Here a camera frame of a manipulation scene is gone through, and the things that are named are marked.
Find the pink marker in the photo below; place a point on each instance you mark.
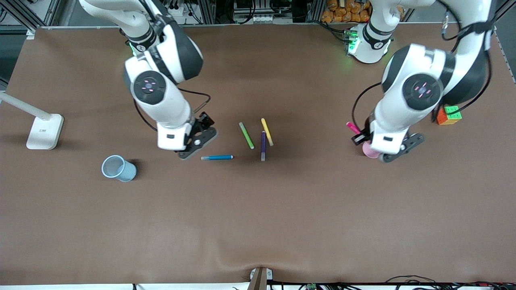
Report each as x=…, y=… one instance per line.
x=353, y=127

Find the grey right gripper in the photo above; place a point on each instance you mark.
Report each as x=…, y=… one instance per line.
x=204, y=119

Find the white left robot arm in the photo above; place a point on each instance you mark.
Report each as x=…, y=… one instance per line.
x=415, y=92

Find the orange snack bags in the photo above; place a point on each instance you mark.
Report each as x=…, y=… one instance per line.
x=342, y=10

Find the white power strip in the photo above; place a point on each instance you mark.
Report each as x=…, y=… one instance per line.
x=263, y=18

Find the yellow marker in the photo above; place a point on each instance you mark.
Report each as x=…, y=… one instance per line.
x=267, y=131

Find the white desk lamp base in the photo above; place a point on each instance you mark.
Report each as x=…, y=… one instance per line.
x=44, y=132

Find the metal table edge bracket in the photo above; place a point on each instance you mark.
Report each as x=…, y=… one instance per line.
x=260, y=278

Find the blue marker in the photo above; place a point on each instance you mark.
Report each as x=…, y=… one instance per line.
x=217, y=157

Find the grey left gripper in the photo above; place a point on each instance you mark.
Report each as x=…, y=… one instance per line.
x=360, y=138

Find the green marker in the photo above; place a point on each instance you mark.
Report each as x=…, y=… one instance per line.
x=246, y=136

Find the purple marker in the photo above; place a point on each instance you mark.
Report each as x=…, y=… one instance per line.
x=263, y=147

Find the pink cup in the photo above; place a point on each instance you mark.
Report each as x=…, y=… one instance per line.
x=369, y=150

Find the light blue cup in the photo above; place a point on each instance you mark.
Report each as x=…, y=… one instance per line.
x=119, y=169

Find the colourful puzzle cube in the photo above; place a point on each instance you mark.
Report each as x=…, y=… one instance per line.
x=451, y=114

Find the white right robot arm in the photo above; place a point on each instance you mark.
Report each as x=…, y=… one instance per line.
x=161, y=96

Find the aluminium frame profile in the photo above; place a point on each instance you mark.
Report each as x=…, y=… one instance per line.
x=24, y=12

